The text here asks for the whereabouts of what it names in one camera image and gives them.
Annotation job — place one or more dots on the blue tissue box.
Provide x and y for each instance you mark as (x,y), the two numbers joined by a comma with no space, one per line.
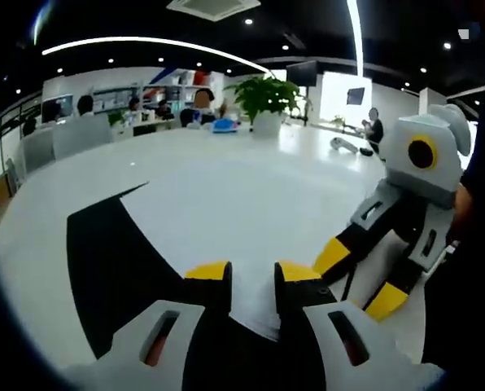
(224,127)

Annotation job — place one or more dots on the small green plant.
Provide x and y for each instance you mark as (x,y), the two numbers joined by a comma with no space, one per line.
(115,119)

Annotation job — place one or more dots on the small hanging screen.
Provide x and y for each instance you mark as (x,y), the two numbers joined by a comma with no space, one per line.
(356,95)

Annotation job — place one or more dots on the hanging black screen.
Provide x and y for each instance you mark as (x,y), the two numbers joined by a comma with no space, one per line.
(301,73)

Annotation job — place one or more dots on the white handheld device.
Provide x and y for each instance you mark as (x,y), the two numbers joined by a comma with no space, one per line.
(342,145)

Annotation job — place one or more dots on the small black object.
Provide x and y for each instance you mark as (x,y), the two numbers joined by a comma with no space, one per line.
(366,151)

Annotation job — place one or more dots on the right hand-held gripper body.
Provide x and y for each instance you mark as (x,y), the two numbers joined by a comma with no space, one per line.
(401,130)

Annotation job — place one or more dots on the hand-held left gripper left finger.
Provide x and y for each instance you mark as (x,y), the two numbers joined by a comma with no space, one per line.
(189,322)

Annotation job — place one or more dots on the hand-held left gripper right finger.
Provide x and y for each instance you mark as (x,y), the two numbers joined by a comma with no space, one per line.
(320,326)

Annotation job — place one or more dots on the black desk mat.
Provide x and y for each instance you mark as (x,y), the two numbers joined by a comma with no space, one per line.
(104,264)

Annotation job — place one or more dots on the white plant pot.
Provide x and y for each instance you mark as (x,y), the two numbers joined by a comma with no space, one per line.
(267,126)

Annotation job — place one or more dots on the ceiling air vent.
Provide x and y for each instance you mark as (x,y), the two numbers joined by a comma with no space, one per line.
(214,8)

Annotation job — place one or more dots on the green leafy plant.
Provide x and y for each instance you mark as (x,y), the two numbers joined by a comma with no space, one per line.
(263,97)

